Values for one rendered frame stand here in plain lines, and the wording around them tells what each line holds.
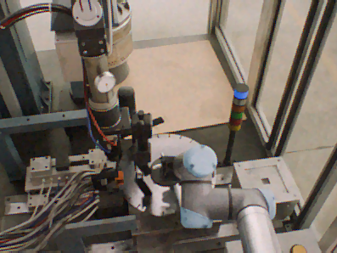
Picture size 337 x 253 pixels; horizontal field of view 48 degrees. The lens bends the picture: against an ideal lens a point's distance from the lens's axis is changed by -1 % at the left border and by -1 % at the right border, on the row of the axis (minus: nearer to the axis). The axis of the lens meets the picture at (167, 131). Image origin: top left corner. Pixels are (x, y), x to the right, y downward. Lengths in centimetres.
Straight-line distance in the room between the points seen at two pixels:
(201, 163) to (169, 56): 120
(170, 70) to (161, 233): 91
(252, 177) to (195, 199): 50
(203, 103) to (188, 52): 38
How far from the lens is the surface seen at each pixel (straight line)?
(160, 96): 180
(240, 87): 126
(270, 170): 139
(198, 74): 192
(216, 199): 90
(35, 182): 149
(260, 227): 84
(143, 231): 128
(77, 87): 112
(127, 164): 130
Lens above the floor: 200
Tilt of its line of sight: 49 degrees down
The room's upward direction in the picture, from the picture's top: straight up
